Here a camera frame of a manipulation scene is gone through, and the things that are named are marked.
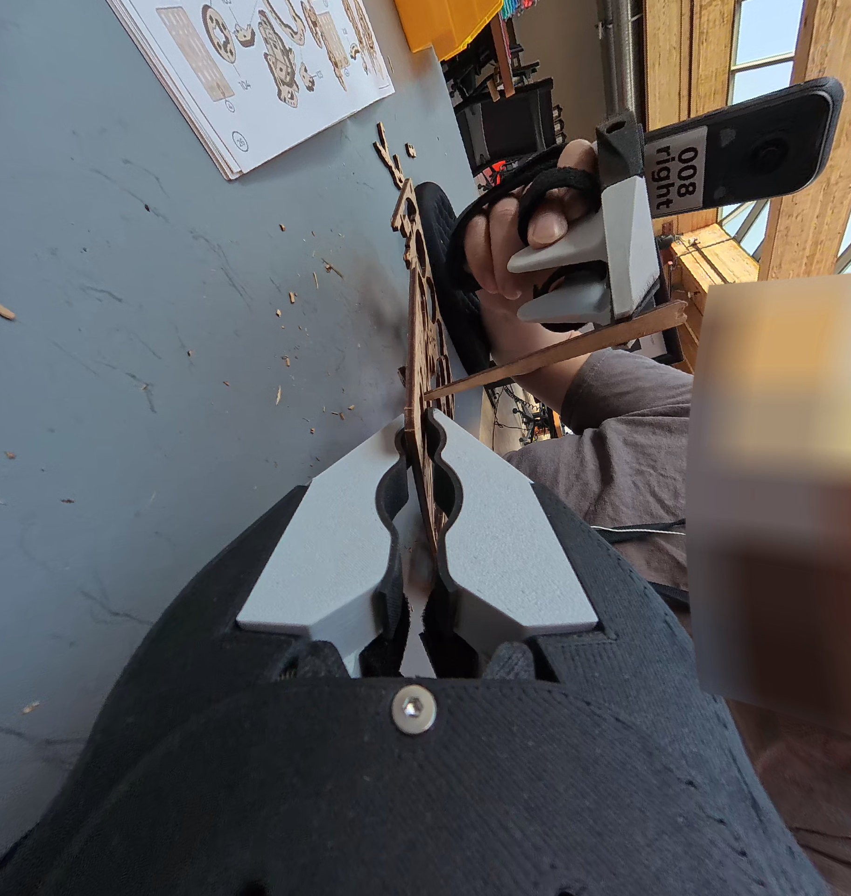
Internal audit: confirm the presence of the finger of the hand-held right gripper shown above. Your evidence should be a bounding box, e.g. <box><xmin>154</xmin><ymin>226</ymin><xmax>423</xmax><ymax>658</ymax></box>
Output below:
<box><xmin>601</xmin><ymin>174</ymin><xmax>663</xmax><ymax>323</ymax></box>

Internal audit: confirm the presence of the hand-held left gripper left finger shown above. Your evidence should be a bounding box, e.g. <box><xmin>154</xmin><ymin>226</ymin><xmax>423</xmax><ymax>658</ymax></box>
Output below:
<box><xmin>235</xmin><ymin>413</ymin><xmax>409</xmax><ymax>679</ymax></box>

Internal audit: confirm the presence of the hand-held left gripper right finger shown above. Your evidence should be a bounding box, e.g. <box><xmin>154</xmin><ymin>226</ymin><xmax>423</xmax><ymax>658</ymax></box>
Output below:
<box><xmin>424</xmin><ymin>409</ymin><xmax>601</xmax><ymax>679</ymax></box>

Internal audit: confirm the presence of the laser-cut wooden parts sheet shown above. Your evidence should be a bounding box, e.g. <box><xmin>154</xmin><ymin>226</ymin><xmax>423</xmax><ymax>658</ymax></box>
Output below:
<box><xmin>389</xmin><ymin>178</ymin><xmax>463</xmax><ymax>555</ymax></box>

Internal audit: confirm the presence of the person's right forearm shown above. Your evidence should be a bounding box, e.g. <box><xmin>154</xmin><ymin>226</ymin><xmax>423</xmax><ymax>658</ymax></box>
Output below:
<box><xmin>481</xmin><ymin>329</ymin><xmax>598</xmax><ymax>415</ymax></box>

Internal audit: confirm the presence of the branched wooden model part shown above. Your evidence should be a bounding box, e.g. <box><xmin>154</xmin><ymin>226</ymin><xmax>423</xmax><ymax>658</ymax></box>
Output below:
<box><xmin>371</xmin><ymin>121</ymin><xmax>407</xmax><ymax>191</ymax></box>

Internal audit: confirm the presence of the person's right hand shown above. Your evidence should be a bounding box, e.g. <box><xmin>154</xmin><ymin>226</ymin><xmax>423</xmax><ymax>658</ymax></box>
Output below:
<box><xmin>464</xmin><ymin>140</ymin><xmax>600</xmax><ymax>365</ymax></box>

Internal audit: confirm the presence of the framed black white marker sign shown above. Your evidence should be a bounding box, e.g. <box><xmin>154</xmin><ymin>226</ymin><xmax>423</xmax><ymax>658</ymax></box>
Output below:
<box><xmin>625</xmin><ymin>323</ymin><xmax>687</xmax><ymax>368</ymax></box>

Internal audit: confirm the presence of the grey metal pipe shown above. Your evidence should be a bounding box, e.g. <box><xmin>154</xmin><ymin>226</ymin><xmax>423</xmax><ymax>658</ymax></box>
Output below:
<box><xmin>597</xmin><ymin>0</ymin><xmax>645</xmax><ymax>120</ymax></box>

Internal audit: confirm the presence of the black storage crate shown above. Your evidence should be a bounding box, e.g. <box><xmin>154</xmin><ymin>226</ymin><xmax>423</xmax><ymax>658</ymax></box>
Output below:
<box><xmin>453</xmin><ymin>76</ymin><xmax>561</xmax><ymax>177</ymax></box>

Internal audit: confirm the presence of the black padded wrist rest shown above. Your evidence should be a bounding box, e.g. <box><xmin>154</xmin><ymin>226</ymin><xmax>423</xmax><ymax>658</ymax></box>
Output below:
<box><xmin>411</xmin><ymin>181</ymin><xmax>498</xmax><ymax>382</ymax></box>

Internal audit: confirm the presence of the yellow plastic bin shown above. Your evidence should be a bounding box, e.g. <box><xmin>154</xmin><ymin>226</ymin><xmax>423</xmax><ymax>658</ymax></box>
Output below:
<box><xmin>394</xmin><ymin>0</ymin><xmax>505</xmax><ymax>63</ymax></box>

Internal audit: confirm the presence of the white instruction booklet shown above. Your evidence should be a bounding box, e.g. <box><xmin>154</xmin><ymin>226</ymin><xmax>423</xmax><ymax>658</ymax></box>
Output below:
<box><xmin>105</xmin><ymin>0</ymin><xmax>397</xmax><ymax>182</ymax></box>

